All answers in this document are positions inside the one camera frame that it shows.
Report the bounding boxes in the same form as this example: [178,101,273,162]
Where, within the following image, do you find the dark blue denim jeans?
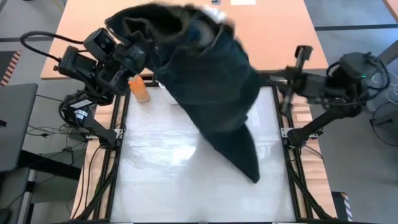
[104,2,266,184]

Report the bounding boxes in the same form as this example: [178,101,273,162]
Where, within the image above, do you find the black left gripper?
[98,42,149,96]

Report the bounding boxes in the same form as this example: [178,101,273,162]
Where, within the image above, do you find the light brown wooden desk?
[40,0,330,81]

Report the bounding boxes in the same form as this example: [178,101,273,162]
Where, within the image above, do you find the black hazard-striped box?
[331,192,354,222]

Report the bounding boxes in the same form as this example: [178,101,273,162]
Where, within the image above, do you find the grey metal desk leg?
[373,39,398,68]

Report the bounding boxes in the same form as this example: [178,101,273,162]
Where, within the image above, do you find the black striped floor mat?
[0,50,22,87]

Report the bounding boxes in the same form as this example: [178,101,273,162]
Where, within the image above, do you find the orange spray bottle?
[127,74,151,104]

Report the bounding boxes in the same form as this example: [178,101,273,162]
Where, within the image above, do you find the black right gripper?
[261,66,315,116]

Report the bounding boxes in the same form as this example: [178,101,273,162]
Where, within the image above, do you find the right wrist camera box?
[294,45,313,72]

